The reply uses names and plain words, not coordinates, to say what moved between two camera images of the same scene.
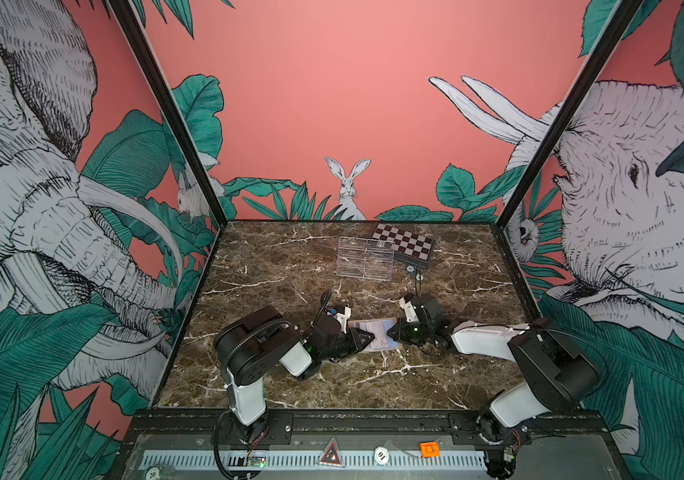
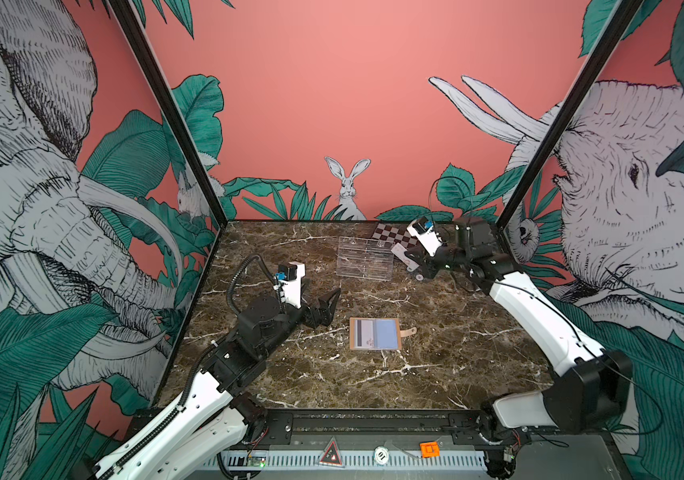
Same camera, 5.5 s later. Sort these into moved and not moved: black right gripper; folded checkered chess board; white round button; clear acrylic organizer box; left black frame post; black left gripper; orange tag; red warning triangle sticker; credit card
Moved: credit card; black right gripper; black left gripper
Not moved: left black frame post; clear acrylic organizer box; folded checkered chess board; red warning triangle sticker; orange tag; white round button
